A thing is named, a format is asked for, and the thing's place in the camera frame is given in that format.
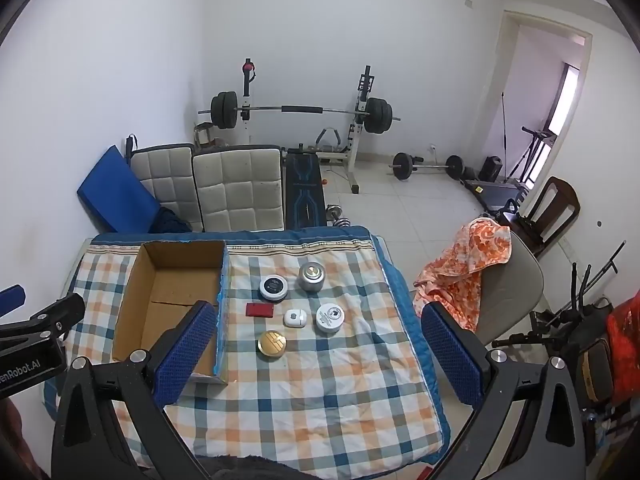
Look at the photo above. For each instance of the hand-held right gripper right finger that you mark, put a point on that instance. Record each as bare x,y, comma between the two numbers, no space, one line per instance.
450,357

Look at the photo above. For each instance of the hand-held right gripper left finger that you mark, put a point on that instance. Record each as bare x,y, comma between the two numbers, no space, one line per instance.
182,360

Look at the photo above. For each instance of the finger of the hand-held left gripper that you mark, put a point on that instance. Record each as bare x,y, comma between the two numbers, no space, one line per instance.
11,301
55,315

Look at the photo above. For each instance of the brown cardboard box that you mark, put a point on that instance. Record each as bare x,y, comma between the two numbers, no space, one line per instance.
165,300

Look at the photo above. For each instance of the black lid round tin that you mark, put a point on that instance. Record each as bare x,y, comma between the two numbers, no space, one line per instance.
272,288

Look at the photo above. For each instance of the white lid round tin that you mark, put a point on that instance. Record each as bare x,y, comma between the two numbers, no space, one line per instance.
329,318

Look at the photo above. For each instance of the silver round tin gold knob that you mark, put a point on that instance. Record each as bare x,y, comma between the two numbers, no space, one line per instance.
311,278

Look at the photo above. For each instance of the small red box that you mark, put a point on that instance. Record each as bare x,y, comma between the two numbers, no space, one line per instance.
260,310

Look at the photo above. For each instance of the orange floral cloth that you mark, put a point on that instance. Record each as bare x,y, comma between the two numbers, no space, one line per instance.
465,265

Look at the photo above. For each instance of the grey chair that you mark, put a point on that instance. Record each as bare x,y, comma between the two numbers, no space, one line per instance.
515,285

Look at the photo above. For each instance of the small white earbud case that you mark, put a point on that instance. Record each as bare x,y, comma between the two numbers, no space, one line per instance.
295,318

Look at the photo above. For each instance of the black metal stand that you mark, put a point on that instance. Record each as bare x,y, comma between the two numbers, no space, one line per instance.
570,317

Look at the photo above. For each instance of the dark fuzzy clothing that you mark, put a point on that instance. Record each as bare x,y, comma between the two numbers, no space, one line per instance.
250,467

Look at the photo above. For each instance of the plaid blanket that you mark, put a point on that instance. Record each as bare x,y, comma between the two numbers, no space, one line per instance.
325,395

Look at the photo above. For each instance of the dark blue cloth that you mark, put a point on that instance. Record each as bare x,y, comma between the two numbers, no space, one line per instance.
170,221

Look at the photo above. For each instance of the blue foam mat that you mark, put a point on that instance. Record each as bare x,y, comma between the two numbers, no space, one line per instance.
117,190

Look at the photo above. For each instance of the treadmill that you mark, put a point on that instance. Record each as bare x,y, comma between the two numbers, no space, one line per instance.
492,192

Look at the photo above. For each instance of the red bag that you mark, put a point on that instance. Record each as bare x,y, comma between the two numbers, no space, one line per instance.
625,350

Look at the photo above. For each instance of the white quilted cushion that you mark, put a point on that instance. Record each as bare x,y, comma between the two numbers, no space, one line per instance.
240,190
165,175

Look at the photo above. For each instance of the dark wooden chair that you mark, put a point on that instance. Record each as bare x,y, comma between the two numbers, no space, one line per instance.
555,210

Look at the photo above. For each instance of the chrome dumbbell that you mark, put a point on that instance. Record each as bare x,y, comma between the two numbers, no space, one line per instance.
338,215

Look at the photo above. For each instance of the black speaker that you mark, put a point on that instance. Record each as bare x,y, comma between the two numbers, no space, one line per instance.
492,169

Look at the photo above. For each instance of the short barbell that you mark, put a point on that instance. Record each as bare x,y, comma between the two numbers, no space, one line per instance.
402,165

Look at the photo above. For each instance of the black weight bench pad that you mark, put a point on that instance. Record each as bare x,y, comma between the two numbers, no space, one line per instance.
303,190

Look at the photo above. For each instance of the black exercise stand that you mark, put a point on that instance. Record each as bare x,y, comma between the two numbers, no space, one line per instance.
532,150

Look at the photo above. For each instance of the white barbell rack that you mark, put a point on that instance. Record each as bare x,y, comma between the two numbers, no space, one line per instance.
356,150

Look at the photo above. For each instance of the long barbell black plates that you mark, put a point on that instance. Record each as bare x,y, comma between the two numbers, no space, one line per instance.
300,109

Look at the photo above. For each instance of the window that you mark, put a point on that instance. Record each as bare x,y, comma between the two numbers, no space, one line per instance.
565,100

